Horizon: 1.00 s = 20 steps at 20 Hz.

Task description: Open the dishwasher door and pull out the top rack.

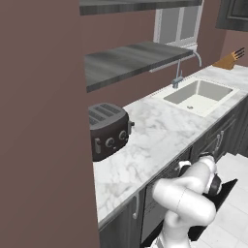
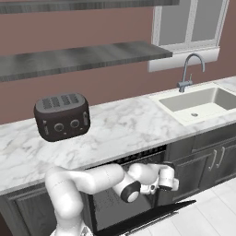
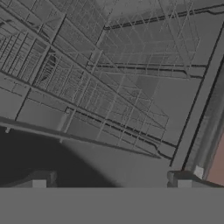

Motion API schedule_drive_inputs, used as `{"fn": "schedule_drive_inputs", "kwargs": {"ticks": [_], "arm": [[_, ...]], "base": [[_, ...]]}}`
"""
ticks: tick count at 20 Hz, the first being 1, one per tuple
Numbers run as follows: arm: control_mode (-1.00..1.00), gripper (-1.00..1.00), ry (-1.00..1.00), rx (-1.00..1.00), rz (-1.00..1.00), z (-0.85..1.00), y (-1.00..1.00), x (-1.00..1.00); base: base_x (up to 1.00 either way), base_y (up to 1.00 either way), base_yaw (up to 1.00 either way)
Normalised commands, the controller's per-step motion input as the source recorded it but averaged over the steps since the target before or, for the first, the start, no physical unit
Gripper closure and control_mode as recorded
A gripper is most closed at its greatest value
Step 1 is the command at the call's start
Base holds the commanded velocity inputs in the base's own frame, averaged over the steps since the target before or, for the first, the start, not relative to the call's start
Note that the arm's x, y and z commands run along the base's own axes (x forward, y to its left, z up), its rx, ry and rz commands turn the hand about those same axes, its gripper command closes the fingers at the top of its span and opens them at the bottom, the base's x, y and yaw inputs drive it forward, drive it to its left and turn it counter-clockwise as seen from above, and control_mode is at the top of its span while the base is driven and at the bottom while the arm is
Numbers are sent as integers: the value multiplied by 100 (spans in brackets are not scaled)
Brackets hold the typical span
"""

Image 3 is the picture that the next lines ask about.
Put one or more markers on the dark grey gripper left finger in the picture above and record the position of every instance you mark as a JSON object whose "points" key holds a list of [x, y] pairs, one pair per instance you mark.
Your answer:
{"points": [[43, 178]]}

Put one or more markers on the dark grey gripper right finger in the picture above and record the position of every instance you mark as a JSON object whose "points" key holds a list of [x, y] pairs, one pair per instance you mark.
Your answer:
{"points": [[178, 176]]}

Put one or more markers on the grey dishwasher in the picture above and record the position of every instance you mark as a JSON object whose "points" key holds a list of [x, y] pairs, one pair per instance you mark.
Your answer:
{"points": [[186, 116]]}

